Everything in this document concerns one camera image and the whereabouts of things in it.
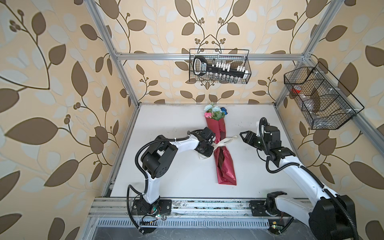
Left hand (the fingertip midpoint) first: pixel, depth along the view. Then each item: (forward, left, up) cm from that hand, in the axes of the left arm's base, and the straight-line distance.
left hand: (212, 151), depth 92 cm
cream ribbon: (+4, -4, +2) cm, 6 cm away
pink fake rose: (+27, +2, +4) cm, 28 cm away
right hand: (+3, -17, +14) cm, 23 cm away
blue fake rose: (+33, -10, +3) cm, 35 cm away
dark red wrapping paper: (-12, -7, +1) cm, 14 cm away
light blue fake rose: (+33, +1, +6) cm, 33 cm away
